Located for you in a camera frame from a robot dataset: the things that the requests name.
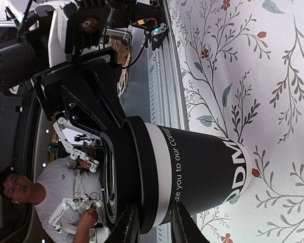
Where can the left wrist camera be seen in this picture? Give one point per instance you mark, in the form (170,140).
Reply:
(82,25)

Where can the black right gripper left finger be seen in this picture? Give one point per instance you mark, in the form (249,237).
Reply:
(127,229)

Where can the person in grey shirt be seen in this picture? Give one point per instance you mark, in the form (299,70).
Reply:
(62,178)

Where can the black white paper coffee cup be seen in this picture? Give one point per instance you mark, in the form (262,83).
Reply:
(202,171)

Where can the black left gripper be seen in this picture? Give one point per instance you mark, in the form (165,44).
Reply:
(85,89)

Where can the aluminium front rail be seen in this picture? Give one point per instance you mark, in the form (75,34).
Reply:
(155,89)

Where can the brown cardboard cup carrier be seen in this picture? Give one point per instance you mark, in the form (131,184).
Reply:
(122,47)

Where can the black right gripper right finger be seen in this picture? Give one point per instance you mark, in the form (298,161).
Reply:
(183,228)

